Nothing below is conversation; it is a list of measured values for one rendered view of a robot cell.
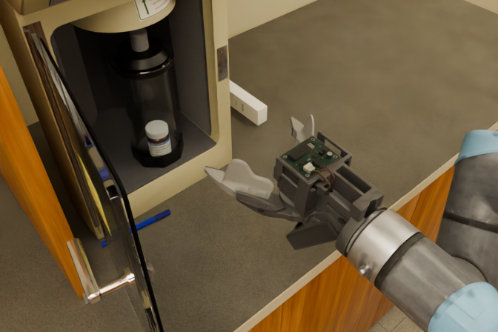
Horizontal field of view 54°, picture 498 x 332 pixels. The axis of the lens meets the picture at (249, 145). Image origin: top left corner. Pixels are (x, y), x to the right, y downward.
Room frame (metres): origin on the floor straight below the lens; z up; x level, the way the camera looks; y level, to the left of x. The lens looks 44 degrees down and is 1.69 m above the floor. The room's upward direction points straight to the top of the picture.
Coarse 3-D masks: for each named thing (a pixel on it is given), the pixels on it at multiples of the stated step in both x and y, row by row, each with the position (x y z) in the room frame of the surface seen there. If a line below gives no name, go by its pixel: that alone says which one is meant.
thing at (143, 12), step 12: (144, 0) 0.67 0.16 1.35; (156, 0) 0.68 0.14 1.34; (168, 0) 0.71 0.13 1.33; (108, 12) 0.64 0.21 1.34; (120, 12) 0.65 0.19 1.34; (132, 12) 0.65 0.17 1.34; (144, 12) 0.66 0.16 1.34; (156, 12) 0.67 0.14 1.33; (168, 12) 0.69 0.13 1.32; (84, 24) 0.64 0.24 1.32; (96, 24) 0.64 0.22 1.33; (108, 24) 0.64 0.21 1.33; (120, 24) 0.64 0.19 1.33; (132, 24) 0.64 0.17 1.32; (144, 24) 0.65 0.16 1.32
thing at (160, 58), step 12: (132, 36) 0.68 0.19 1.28; (144, 36) 0.68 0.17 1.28; (120, 48) 0.69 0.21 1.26; (132, 48) 0.68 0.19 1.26; (144, 48) 0.68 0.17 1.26; (156, 48) 0.69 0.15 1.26; (120, 60) 0.66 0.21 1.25; (132, 60) 0.65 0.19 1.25; (144, 60) 0.65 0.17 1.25; (156, 60) 0.66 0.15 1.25
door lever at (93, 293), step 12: (72, 240) 0.34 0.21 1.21; (72, 252) 0.32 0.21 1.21; (84, 252) 0.33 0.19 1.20; (84, 264) 0.31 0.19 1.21; (84, 276) 0.29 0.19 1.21; (120, 276) 0.29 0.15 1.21; (84, 288) 0.28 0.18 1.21; (96, 288) 0.28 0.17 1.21; (108, 288) 0.28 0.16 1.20; (132, 288) 0.28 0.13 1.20; (84, 300) 0.26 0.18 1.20; (96, 300) 0.27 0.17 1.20
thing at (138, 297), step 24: (48, 72) 0.43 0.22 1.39; (72, 120) 0.35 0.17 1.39; (72, 144) 0.45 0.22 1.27; (96, 168) 0.29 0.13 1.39; (96, 192) 0.34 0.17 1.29; (96, 216) 0.46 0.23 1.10; (120, 216) 0.26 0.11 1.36; (120, 240) 0.27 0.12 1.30; (120, 264) 0.35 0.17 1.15; (144, 288) 0.26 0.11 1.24; (144, 312) 0.26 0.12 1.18
